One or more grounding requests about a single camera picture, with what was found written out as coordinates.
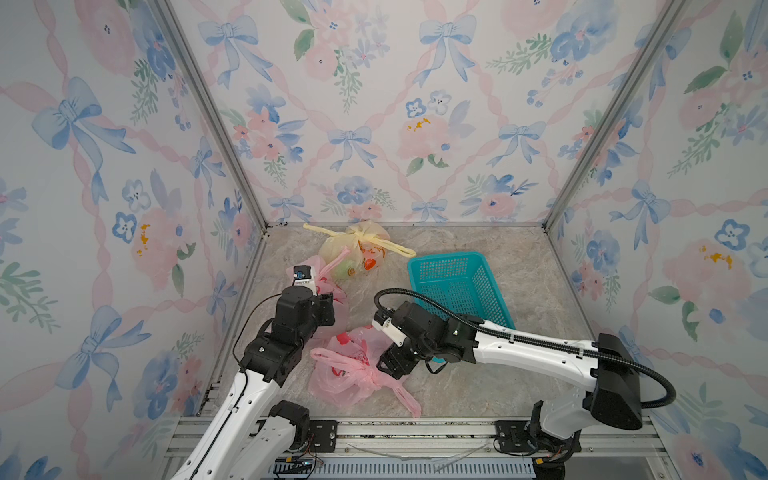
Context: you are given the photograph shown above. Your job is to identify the black corrugated right cable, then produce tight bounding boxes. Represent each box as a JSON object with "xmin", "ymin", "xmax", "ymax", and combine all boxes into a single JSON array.
[{"xmin": 373, "ymin": 288, "xmax": 677, "ymax": 410}]

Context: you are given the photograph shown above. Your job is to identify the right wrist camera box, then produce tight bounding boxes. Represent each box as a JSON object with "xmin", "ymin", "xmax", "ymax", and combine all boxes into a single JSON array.
[{"xmin": 371, "ymin": 318, "xmax": 406, "ymax": 347}]

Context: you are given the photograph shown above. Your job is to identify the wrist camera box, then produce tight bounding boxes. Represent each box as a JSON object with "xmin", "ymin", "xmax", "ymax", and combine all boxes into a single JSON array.
[
  {"xmin": 292, "ymin": 265, "xmax": 317, "ymax": 295},
  {"xmin": 371, "ymin": 318, "xmax": 406, "ymax": 347}
]

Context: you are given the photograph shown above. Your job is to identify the aluminium corner post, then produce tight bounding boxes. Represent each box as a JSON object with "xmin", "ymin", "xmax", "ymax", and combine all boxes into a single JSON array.
[
  {"xmin": 542, "ymin": 0, "xmax": 687, "ymax": 234},
  {"xmin": 148, "ymin": 0, "xmax": 267, "ymax": 235}
]

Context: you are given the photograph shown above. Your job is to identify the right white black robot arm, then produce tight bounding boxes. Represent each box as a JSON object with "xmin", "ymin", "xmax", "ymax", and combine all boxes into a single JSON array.
[{"xmin": 372, "ymin": 302, "xmax": 643, "ymax": 453}]

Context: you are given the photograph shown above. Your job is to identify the right aluminium corner post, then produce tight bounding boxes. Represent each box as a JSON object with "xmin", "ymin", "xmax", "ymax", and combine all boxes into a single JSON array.
[{"xmin": 542, "ymin": 0, "xmax": 687, "ymax": 234}]

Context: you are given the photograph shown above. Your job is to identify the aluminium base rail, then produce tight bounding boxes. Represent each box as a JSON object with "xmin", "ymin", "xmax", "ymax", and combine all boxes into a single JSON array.
[{"xmin": 158, "ymin": 415, "xmax": 682, "ymax": 480}]

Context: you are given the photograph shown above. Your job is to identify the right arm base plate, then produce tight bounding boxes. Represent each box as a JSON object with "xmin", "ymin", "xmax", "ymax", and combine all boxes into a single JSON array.
[{"xmin": 494, "ymin": 419, "xmax": 582, "ymax": 454}]

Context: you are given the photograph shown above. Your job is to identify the middle pink plastic bag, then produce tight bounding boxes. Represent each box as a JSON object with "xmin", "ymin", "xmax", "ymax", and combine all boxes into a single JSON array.
[{"xmin": 286, "ymin": 245, "xmax": 352, "ymax": 343}]

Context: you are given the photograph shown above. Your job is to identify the teal plastic mesh basket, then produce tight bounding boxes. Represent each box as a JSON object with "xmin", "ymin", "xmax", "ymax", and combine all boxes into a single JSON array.
[{"xmin": 406, "ymin": 251, "xmax": 517, "ymax": 365}]

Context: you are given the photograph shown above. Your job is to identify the yellow knotted plastic bag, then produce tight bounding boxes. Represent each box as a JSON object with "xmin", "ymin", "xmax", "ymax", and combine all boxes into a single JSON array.
[{"xmin": 303, "ymin": 220, "xmax": 416, "ymax": 281}]

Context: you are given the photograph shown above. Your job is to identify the left aluminium corner post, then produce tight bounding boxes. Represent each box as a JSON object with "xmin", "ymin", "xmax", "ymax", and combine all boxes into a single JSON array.
[{"xmin": 148, "ymin": 0, "xmax": 267, "ymax": 235}]

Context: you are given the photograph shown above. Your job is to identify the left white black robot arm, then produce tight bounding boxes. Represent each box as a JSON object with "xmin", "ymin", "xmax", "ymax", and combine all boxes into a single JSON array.
[{"xmin": 174, "ymin": 280, "xmax": 335, "ymax": 479}]

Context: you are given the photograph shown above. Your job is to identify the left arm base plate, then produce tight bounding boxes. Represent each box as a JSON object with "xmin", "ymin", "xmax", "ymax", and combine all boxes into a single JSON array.
[{"xmin": 288, "ymin": 420, "xmax": 339, "ymax": 453}]

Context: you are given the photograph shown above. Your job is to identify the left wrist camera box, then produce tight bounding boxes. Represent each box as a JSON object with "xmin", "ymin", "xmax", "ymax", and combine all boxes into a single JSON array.
[{"xmin": 292, "ymin": 265, "xmax": 317, "ymax": 295}]

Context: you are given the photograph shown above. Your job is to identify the pink printed plastic bag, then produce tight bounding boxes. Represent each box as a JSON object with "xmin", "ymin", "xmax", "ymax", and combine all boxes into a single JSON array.
[{"xmin": 308, "ymin": 326, "xmax": 422, "ymax": 418}]

